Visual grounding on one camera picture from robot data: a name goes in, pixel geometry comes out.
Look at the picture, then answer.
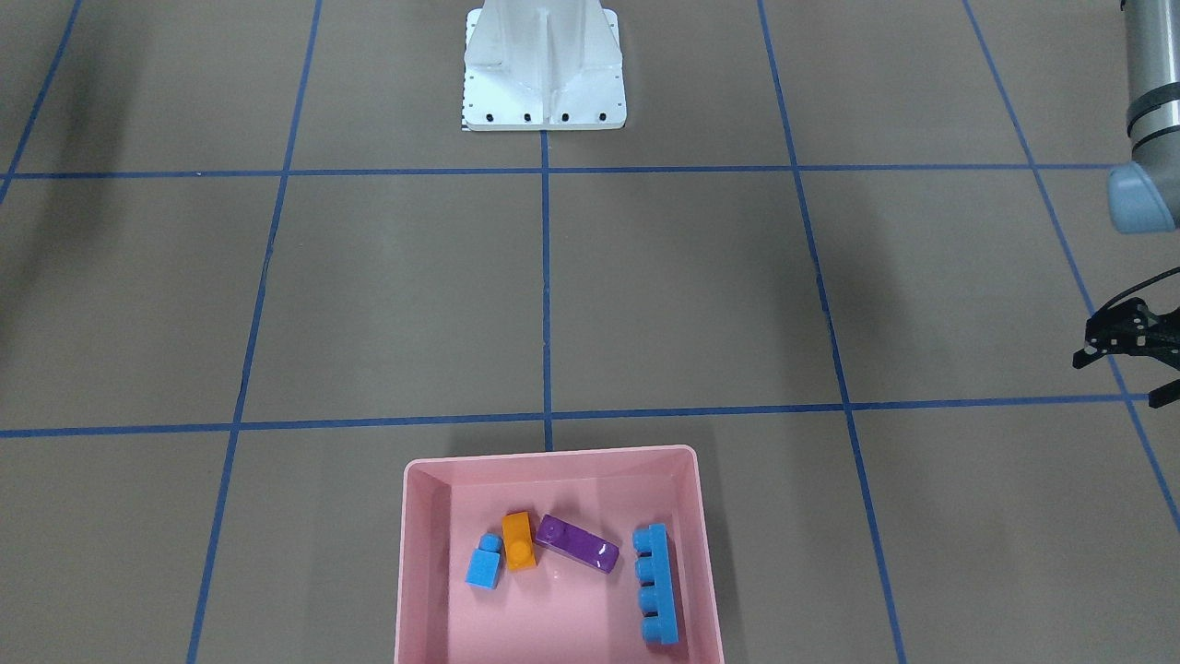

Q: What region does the small blue single-stud block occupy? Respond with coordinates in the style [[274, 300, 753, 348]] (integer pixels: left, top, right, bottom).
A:
[[465, 533, 502, 591]]

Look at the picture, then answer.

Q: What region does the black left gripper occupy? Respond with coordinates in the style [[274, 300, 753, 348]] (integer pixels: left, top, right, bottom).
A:
[[1073, 300, 1179, 372]]

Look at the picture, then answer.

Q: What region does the purple long block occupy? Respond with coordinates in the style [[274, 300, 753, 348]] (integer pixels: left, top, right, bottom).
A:
[[535, 514, 620, 576]]

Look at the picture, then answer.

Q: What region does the orange single-stud block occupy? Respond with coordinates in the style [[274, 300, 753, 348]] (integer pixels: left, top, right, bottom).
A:
[[502, 509, 537, 572]]

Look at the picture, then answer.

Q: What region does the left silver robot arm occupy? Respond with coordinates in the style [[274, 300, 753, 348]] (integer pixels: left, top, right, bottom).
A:
[[1073, 1, 1179, 369]]

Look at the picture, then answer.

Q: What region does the pink plastic box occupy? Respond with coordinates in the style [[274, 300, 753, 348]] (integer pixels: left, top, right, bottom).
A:
[[393, 445, 725, 663]]

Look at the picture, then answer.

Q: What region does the long blue four-stud block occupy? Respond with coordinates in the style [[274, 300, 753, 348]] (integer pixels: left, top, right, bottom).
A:
[[632, 524, 681, 646]]

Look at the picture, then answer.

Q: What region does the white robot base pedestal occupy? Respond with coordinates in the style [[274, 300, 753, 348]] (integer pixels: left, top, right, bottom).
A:
[[461, 1, 628, 132]]

